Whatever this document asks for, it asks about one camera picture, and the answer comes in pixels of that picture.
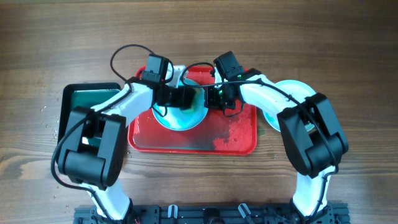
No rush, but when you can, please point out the light blue plate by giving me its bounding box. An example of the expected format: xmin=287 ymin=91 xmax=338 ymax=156
xmin=262 ymin=80 xmax=316 ymax=131
xmin=152 ymin=88 xmax=208 ymax=131

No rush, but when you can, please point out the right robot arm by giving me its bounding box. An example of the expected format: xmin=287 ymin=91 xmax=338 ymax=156
xmin=205 ymin=51 xmax=348 ymax=222

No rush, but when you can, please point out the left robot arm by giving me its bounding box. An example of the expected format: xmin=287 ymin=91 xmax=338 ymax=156
xmin=50 ymin=78 xmax=205 ymax=223

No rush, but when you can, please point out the red plastic tray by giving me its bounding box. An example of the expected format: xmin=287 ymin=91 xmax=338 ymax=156
xmin=127 ymin=64 xmax=259 ymax=156

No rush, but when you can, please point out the black water tray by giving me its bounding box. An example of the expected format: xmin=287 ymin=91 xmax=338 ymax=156
xmin=58 ymin=82 xmax=121 ymax=141

